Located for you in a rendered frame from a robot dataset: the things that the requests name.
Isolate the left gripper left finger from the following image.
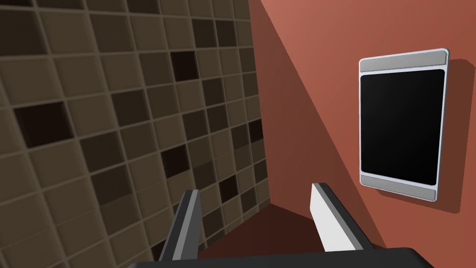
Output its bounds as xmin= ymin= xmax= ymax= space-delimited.
xmin=159 ymin=189 xmax=203 ymax=261

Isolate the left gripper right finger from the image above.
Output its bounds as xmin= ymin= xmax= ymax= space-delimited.
xmin=310 ymin=182 xmax=375 ymax=253

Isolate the black wall screen grey frame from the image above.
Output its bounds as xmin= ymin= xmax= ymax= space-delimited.
xmin=358 ymin=48 xmax=450 ymax=203

